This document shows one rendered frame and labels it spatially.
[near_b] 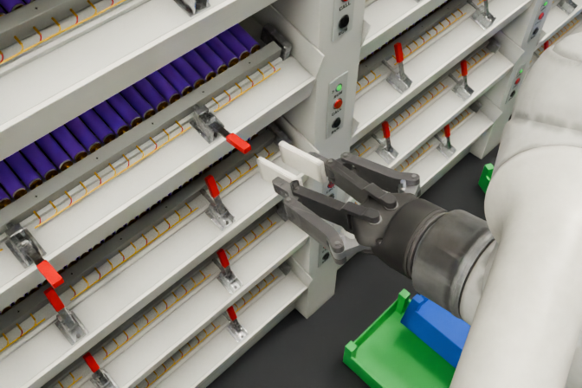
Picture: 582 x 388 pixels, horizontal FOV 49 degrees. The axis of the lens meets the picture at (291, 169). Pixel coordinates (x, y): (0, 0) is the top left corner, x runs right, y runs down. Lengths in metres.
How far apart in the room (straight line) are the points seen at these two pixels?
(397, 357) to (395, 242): 0.92
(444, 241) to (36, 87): 0.40
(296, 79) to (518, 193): 0.55
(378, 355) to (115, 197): 0.87
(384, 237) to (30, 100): 0.36
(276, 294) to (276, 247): 0.20
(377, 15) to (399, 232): 0.50
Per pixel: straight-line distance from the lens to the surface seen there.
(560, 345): 0.37
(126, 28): 0.70
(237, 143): 0.80
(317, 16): 0.87
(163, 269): 0.97
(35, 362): 0.95
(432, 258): 0.58
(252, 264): 1.19
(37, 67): 0.67
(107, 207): 0.80
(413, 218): 0.61
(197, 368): 1.33
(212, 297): 1.17
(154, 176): 0.82
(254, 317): 1.37
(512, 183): 0.43
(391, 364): 1.51
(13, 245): 0.77
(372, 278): 1.60
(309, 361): 1.50
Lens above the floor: 1.38
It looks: 50 degrees down
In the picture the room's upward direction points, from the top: straight up
